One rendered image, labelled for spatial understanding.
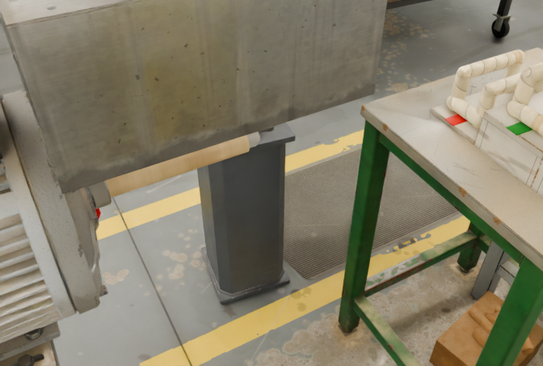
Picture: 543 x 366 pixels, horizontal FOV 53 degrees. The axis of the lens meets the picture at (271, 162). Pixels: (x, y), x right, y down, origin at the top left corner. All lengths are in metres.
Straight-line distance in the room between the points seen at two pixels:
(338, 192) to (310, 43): 2.02
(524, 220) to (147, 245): 1.55
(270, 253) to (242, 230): 0.18
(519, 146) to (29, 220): 0.94
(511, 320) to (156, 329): 1.23
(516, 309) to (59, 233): 0.92
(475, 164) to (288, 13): 0.85
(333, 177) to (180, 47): 2.16
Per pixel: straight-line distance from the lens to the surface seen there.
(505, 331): 1.28
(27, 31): 0.38
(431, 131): 1.31
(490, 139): 1.25
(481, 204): 1.15
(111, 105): 0.42
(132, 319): 2.08
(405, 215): 2.42
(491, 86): 1.28
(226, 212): 1.74
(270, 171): 1.69
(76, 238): 0.54
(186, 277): 2.16
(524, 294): 1.18
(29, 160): 0.54
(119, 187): 0.65
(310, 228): 2.30
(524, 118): 1.21
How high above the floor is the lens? 1.68
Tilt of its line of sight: 40 degrees down
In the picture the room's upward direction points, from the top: straight up
